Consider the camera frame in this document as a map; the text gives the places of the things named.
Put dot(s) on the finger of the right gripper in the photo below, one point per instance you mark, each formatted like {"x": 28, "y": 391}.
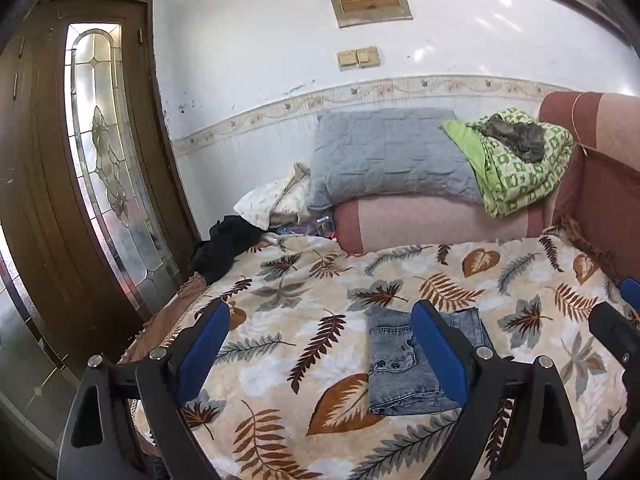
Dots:
{"x": 621, "y": 339}
{"x": 630, "y": 291}

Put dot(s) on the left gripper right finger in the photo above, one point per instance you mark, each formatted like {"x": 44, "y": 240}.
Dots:
{"x": 541, "y": 440}

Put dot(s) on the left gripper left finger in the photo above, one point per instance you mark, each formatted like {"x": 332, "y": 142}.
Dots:
{"x": 126, "y": 422}

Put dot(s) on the blue denim pants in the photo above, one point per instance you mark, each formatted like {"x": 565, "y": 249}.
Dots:
{"x": 412, "y": 368}

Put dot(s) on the pink red sofa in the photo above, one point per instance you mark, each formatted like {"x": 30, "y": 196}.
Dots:
{"x": 598, "y": 196}

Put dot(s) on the green patterned folded quilt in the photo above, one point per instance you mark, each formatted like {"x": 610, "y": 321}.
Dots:
{"x": 507, "y": 184}

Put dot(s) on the dark olive crumpled garment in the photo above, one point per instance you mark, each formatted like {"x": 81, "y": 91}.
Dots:
{"x": 523, "y": 139}

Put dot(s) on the leaf print blanket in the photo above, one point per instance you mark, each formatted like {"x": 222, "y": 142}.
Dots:
{"x": 320, "y": 378}

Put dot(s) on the black cloth pile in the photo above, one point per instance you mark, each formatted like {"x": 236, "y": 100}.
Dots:
{"x": 228, "y": 238}

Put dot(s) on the brown wooden glass door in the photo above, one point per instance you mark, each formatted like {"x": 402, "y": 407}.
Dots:
{"x": 95, "y": 233}

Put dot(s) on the grey quilted pillow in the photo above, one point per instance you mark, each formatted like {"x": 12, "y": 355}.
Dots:
{"x": 384, "y": 152}

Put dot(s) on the white floral pillow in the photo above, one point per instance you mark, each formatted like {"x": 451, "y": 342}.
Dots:
{"x": 279, "y": 202}

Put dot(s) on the beige wall switch panel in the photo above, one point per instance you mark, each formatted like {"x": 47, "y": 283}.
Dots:
{"x": 359, "y": 58}

